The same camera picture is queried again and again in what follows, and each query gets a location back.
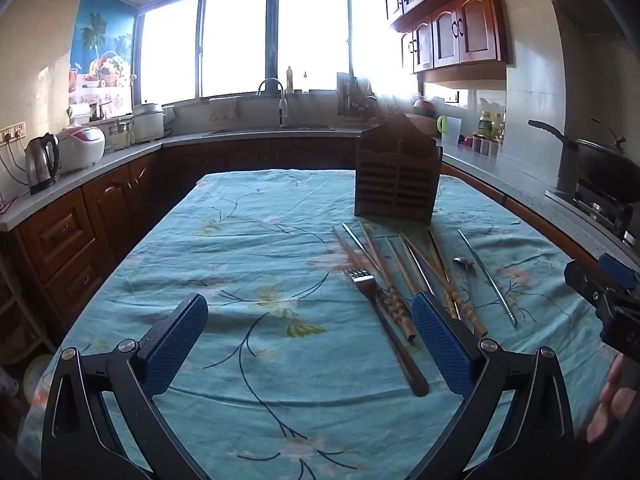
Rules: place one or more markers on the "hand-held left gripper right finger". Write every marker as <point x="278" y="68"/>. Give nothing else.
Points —
<point x="442" y="345"/>

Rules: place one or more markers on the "pink pot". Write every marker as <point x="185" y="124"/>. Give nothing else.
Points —
<point x="424" y="107"/>

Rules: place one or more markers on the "person's right hand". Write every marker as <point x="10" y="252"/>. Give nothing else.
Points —
<point x="607" y="405"/>

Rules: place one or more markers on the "white juicer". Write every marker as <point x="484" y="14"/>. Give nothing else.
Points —
<point x="121" y="137"/>

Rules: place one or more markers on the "small red jar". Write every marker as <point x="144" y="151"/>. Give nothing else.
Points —
<point x="466" y="143"/>

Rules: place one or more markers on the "patterned bamboo chopstick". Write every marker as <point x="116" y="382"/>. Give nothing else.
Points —
<point x="403" y="316"/>
<point x="345" y="246"/>

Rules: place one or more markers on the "silver metal chopstick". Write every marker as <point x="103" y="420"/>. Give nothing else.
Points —
<point x="487" y="277"/>
<point x="357" y="242"/>

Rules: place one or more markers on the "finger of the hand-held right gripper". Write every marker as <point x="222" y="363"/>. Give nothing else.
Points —
<point x="619" y="270"/>
<point x="584" y="280"/>

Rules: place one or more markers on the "white electric cooking pot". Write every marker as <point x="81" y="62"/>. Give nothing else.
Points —
<point x="148" y="125"/>

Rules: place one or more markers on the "plain wooden chopstick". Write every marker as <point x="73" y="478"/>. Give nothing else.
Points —
<point x="400" y="265"/>
<point x="372" y="247"/>
<point x="440" y="260"/>
<point x="470" y="317"/>

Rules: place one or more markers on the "pink and white rice cooker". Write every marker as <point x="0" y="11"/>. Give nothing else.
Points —
<point x="82" y="147"/>

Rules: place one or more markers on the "gas stove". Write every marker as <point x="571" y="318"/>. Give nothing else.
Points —
<point x="600" y="210"/>

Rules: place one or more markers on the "pale dish cloth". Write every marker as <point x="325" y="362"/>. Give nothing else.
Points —
<point x="223" y="110"/>

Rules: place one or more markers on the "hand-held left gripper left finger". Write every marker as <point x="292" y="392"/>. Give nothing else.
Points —
<point x="175" y="345"/>

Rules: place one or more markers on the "black wok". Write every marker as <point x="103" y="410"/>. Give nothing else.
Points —
<point x="600" y="165"/>

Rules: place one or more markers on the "small clear bottle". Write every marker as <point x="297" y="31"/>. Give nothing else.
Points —
<point x="304" y="85"/>

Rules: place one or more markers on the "palm tree wall poster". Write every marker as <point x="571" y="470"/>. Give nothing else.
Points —
<point x="100" y="35"/>

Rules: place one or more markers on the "metal spoon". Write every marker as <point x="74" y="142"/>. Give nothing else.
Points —
<point x="462" y="261"/>

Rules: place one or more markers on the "large kitchen window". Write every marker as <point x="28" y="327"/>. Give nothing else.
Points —
<point x="235" y="40"/>

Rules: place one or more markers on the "curved metal faucet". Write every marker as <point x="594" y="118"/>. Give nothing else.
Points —
<point x="283" y="105"/>

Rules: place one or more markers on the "yellow dish soap bottle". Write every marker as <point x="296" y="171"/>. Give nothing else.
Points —
<point x="289" y="82"/>

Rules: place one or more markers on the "yellow oil bottle green label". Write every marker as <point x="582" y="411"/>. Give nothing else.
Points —
<point x="485" y="125"/>

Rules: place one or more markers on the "teal floral tablecloth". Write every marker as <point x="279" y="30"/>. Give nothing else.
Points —
<point x="250" y="260"/>

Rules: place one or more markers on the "metal dish rack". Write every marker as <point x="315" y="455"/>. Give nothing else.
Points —
<point x="350" y="97"/>

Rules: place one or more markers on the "wooden upper cabinets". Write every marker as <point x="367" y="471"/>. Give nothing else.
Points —
<point x="470" y="30"/>

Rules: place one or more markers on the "wall power outlet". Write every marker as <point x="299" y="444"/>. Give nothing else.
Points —
<point x="12" y="131"/>

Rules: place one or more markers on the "grey kitchen countertop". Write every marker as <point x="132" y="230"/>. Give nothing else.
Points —
<point x="480" y="170"/>

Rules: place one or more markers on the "kitchen sink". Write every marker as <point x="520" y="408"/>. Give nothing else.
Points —
<point x="300" y="128"/>

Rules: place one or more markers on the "white spice jar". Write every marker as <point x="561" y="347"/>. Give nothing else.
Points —
<point x="493" y="148"/>
<point x="476" y="145"/>
<point x="484" y="146"/>

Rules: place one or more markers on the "steel electric kettle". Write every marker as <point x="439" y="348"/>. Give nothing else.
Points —
<point x="40" y="162"/>

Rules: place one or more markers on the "wooden utensil holder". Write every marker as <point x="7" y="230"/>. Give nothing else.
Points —
<point x="395" y="185"/>

